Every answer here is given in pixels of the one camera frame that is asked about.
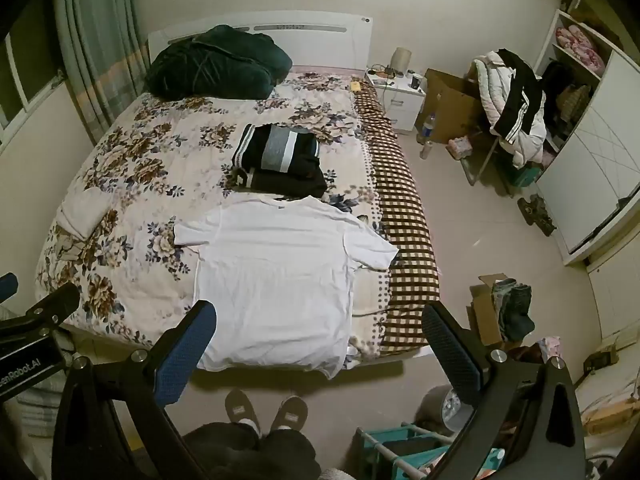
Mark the chair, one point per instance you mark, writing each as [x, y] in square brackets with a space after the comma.
[482, 160]

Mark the teal bin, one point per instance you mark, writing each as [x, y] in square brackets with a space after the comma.
[525, 175]

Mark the white striped sack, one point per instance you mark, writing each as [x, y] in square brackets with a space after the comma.
[30, 410]

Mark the green curtain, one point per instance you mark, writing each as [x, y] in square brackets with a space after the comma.
[95, 35]

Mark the person's legs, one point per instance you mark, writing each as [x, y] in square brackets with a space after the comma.
[250, 452]

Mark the brown slipper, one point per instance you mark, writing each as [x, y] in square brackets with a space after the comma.
[241, 407]
[289, 412]

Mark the white wardrobe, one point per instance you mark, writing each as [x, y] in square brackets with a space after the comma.
[590, 160]

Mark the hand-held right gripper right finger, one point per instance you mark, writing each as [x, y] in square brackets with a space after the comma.
[456, 355]

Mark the dark green grey sock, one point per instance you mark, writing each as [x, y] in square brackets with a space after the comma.
[277, 152]

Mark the black jacket with white stripes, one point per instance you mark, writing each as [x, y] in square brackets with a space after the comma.
[520, 95]

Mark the large cardboard box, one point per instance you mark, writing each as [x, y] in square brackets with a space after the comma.
[452, 105]

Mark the cream striped cloth pile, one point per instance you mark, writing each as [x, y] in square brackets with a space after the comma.
[487, 90]

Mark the folded white cloth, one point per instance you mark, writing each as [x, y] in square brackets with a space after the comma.
[82, 212]

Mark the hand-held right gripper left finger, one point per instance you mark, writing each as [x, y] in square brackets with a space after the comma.
[186, 355]

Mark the small yellow box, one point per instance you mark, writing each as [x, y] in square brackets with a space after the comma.
[357, 85]

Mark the brown checkered bed sheet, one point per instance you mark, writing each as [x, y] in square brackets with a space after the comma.
[405, 220]

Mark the beige table lamp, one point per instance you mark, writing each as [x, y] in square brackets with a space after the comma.
[401, 61]

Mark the woven basket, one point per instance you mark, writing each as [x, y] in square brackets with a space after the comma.
[575, 100]

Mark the small cardboard box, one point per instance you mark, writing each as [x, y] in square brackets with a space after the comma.
[482, 310]

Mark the white t-shirt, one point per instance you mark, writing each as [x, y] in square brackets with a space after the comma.
[280, 280]

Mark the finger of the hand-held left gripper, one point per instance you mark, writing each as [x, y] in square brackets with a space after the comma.
[7, 287]

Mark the floral quilt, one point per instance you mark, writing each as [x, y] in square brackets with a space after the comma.
[165, 160]

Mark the dark folded clothes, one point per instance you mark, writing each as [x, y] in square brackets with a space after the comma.
[515, 310]

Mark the teal storage rack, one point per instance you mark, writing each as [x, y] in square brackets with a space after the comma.
[400, 452]

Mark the white nightstand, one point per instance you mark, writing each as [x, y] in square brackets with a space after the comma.
[400, 100]

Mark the dark green duvet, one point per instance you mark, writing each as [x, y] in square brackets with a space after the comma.
[215, 65]

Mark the small metal bottle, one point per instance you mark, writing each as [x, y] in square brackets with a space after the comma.
[426, 150]

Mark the dark shoes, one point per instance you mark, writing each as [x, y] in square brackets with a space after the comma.
[537, 212]

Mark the pink tissue pack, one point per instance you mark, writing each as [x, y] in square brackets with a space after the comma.
[459, 147]

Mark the window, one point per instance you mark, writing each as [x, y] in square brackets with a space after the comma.
[25, 70]

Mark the black cup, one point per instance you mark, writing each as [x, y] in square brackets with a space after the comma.
[416, 80]

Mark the clear plastic bottle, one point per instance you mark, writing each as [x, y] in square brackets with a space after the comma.
[426, 127]

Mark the pink folded blanket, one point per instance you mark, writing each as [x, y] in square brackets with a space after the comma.
[577, 45]

